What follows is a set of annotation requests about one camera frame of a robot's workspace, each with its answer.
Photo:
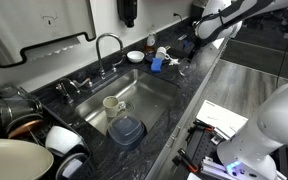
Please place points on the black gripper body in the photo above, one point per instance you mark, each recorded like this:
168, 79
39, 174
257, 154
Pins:
198, 43

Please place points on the clear glass cup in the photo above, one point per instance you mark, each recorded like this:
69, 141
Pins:
186, 67

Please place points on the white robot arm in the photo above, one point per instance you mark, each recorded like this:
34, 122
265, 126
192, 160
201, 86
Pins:
221, 19

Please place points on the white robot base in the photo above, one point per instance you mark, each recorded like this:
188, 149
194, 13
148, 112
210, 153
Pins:
246, 155

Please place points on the stainless steel sink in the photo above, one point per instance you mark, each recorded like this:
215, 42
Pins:
146, 98

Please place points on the white overturned mug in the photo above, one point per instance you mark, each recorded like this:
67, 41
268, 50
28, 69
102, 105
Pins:
161, 53

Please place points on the blue sponge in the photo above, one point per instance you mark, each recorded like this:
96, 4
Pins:
156, 65

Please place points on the dish soap bottle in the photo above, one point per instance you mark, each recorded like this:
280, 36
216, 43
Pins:
150, 42

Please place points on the white ceramic bowl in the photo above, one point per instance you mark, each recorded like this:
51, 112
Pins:
135, 56

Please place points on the white box on cart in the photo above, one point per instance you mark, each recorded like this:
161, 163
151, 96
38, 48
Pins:
225, 122

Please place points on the cream ceramic mug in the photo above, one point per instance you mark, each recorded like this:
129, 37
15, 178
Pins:
113, 105

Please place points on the blue-grey plastic container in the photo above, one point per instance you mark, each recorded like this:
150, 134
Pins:
126, 132

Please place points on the black red clamp tool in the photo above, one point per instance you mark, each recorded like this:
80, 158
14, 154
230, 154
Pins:
185, 160

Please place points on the small chrome side faucet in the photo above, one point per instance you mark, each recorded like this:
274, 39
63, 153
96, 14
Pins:
66, 86

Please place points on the white bowl in rack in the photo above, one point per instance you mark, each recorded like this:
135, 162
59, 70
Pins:
60, 140

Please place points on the black dish rack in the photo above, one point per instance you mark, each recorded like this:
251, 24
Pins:
86, 171

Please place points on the glass lid in rack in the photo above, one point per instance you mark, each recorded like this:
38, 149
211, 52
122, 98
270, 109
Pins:
70, 165

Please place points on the copper bottom pan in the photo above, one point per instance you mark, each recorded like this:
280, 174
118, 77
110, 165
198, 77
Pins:
24, 126

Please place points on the paper towel dispenser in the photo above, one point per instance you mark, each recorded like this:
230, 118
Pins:
28, 25

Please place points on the stainless steel pot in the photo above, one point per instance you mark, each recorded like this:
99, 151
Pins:
16, 102

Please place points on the cream frying pan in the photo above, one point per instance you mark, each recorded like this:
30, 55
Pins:
21, 160

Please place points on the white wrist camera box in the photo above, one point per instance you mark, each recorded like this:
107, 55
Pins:
217, 43

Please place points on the black wall soap dispenser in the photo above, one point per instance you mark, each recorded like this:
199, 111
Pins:
127, 11

